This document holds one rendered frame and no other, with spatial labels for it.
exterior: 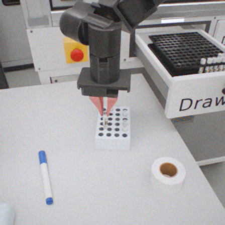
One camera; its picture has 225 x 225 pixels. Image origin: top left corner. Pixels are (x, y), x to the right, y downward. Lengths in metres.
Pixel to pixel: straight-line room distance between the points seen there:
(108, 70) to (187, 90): 0.21
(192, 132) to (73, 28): 0.95
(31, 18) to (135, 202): 0.57
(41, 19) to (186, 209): 0.63
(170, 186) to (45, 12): 0.58
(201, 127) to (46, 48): 0.85
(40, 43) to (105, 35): 0.42
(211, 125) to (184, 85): 0.77
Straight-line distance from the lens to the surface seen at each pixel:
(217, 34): 0.95
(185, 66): 0.66
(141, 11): 0.45
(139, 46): 0.80
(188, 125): 1.22
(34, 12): 0.77
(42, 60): 0.82
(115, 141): 0.57
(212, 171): 1.61
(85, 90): 0.45
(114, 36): 0.41
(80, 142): 0.61
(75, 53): 0.73
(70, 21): 0.46
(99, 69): 0.43
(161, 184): 0.50
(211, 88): 0.60
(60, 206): 0.51
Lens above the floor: 1.20
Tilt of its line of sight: 40 degrees down
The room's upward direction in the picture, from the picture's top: straight up
